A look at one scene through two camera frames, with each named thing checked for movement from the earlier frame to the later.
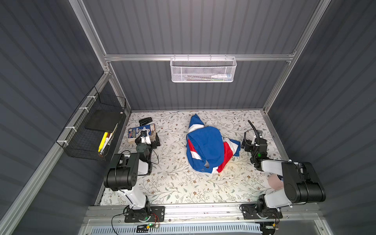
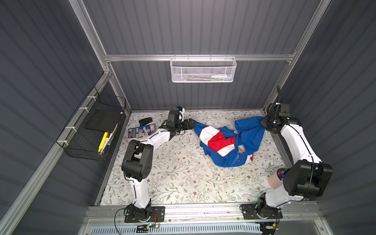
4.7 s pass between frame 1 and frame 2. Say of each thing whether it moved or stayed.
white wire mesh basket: stayed
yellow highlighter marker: stayed
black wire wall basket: stayed
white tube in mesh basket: stayed
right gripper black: moved
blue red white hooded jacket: moved
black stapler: stayed
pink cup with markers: stayed
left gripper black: moved
